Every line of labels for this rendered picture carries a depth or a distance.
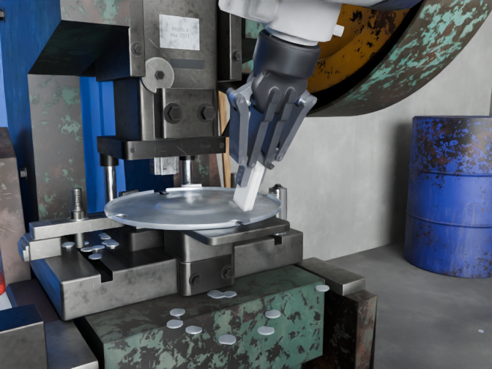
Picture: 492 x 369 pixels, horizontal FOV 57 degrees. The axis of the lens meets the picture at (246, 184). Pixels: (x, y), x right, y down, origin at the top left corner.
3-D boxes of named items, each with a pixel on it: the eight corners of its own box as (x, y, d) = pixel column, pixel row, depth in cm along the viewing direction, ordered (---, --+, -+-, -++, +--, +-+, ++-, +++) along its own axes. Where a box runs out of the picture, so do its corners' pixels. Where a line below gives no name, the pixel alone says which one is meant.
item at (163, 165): (181, 173, 85) (180, 153, 84) (157, 175, 82) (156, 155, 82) (173, 170, 88) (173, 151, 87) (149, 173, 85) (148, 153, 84)
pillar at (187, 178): (195, 206, 97) (193, 140, 94) (186, 207, 95) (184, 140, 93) (190, 204, 98) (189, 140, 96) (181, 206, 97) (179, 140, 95)
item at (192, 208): (83, 201, 80) (83, 197, 80) (223, 185, 96) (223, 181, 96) (146, 242, 56) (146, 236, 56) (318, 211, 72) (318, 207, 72)
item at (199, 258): (292, 306, 68) (293, 219, 66) (211, 332, 60) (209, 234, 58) (209, 260, 88) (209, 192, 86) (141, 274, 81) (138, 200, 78)
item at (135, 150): (229, 166, 85) (228, 136, 84) (124, 175, 74) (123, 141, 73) (189, 157, 98) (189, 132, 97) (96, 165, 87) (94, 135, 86)
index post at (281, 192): (288, 233, 87) (288, 184, 85) (275, 236, 85) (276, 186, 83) (279, 230, 89) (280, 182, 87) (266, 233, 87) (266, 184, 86)
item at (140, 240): (229, 233, 87) (229, 217, 87) (128, 252, 76) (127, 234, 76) (191, 216, 100) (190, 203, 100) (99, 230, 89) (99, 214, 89)
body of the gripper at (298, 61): (282, 44, 47) (259, 124, 52) (338, 50, 52) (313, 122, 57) (244, 22, 52) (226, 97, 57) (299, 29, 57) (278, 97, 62)
